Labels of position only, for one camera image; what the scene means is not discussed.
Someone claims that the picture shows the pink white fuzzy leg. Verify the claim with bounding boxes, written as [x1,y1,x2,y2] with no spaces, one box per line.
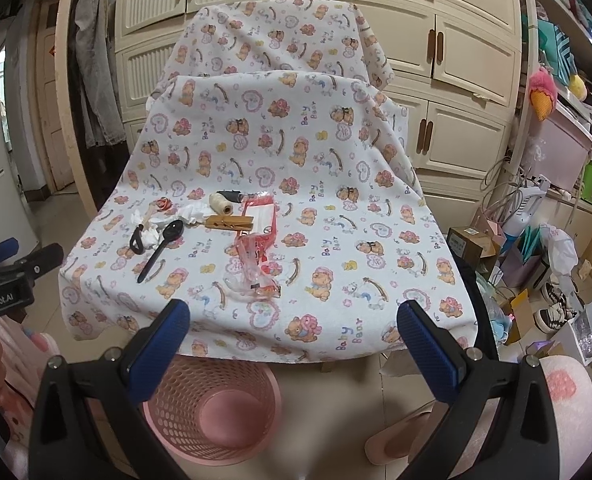
[425,352,592,480]

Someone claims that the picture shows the pink slipper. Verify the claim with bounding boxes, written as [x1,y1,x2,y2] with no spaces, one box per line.
[364,401,448,466]

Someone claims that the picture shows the white tissue left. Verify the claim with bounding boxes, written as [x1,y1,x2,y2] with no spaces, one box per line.
[129,210,169,255]

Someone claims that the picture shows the black white sneaker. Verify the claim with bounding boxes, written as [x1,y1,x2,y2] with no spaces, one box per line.
[533,302,578,335]

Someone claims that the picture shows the pink mesh waste basket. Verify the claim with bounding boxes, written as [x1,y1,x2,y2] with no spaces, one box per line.
[143,356,282,467]

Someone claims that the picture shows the red white lollipop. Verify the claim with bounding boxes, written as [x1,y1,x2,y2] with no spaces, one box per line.
[142,197,172,226]

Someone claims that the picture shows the black plastic spoon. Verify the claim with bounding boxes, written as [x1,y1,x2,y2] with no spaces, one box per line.
[136,220,184,283]

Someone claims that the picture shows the hanging grey jeans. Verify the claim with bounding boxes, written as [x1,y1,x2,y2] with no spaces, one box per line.
[74,0,126,148]

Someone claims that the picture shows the crumpled white tissue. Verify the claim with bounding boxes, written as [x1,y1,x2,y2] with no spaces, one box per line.
[177,202,213,226]

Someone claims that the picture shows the white plastic bag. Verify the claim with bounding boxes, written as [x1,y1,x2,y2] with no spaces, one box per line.
[540,223,579,275]

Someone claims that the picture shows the cardboard box brown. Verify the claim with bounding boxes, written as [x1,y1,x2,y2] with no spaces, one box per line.
[446,226,500,266]

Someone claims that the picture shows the cream thread spool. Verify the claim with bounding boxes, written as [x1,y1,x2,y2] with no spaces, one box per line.
[208,193,234,216]

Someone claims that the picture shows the wooden clothespin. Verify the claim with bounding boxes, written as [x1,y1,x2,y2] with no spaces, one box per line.
[204,214,253,232]

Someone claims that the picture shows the black thread spool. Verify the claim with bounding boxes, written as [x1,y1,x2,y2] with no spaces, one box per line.
[218,190,246,204]

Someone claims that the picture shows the clear red crumpled wrapper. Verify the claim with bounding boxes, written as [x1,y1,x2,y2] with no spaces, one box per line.
[223,233,281,299]

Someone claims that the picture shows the red white plastic wrapper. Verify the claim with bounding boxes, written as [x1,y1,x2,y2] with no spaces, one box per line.
[243,193,276,242]

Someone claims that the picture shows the bear print cloth cover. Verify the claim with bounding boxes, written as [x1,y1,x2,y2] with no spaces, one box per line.
[57,0,479,364]

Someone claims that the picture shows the pink storage box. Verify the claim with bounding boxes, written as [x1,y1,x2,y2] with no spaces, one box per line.
[520,104,592,192]

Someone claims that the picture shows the pink plush chick toy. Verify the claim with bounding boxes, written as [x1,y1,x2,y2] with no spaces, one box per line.
[528,66,558,122]

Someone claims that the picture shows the yellow plush toy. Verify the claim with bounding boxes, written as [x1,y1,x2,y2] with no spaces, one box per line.
[568,74,588,102]

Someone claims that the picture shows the cream wardrobe cabinets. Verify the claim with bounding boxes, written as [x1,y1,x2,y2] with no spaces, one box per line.
[116,0,520,230]

